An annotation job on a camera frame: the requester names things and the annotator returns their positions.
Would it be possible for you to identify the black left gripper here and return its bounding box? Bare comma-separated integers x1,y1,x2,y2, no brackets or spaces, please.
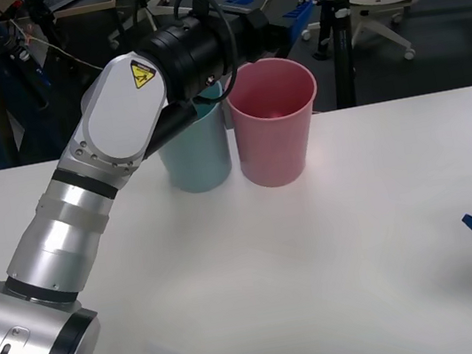
224,0,326,69

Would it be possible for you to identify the plain black tripod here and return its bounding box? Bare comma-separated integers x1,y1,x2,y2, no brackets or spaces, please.
279,0,370,117

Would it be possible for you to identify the pink plastic bin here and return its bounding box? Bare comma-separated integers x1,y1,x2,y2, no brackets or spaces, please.
219,50,334,194

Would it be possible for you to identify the pale blue plastic bin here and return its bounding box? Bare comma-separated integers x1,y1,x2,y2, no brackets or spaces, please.
146,81,240,199

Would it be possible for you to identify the dark desk with wooden edge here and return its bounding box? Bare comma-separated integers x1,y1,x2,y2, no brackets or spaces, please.
40,0,124,22

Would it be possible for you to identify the black tripod with blue parts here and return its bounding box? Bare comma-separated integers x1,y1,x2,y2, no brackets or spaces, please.
0,0,81,169

